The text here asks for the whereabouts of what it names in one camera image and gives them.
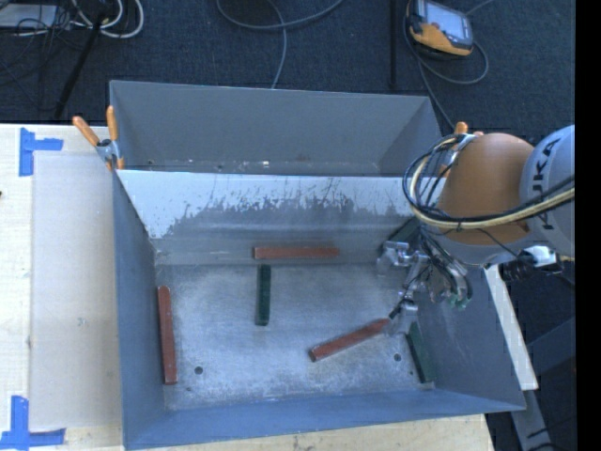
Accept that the black cylinder on white bracket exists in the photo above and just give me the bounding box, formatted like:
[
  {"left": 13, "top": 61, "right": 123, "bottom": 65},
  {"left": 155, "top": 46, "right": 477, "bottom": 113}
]
[{"left": 500, "top": 245, "right": 565, "bottom": 274}]

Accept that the red-brown flat block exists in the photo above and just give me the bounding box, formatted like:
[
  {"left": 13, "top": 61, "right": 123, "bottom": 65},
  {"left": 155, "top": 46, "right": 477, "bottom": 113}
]
[
  {"left": 307, "top": 318, "right": 392, "bottom": 364},
  {"left": 253, "top": 245, "right": 341, "bottom": 261},
  {"left": 156, "top": 285, "right": 179, "bottom": 386}
]

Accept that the grey metal bin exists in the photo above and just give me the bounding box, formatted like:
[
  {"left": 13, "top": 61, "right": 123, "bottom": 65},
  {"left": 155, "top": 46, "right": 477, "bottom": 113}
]
[{"left": 108, "top": 80, "right": 528, "bottom": 451}]

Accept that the dark green flat block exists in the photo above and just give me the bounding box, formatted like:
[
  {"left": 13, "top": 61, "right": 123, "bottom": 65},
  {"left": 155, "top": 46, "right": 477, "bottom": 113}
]
[
  {"left": 405, "top": 320, "right": 439, "bottom": 385},
  {"left": 254, "top": 263, "right": 272, "bottom": 327}
]

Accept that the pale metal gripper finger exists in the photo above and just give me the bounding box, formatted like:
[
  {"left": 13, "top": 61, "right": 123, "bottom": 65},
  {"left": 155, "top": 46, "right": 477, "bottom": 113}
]
[
  {"left": 383, "top": 308, "right": 404, "bottom": 337},
  {"left": 397, "top": 300, "right": 421, "bottom": 338}
]

